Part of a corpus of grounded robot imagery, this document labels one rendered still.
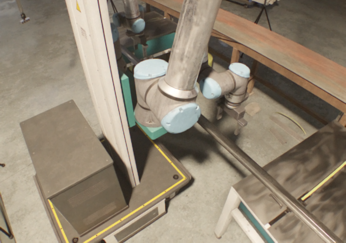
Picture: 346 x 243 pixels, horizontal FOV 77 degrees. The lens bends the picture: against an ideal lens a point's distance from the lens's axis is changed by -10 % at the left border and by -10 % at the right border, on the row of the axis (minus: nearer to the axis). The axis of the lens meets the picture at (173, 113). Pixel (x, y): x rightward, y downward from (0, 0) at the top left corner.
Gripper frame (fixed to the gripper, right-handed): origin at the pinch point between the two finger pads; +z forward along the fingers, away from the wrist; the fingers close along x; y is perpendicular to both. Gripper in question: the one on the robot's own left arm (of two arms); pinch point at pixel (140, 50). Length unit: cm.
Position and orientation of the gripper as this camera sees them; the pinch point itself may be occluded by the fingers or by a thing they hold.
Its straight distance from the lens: 183.0
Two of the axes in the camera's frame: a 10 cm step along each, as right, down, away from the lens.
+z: 0.0, 7.2, 7.0
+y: 8.1, -4.1, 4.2
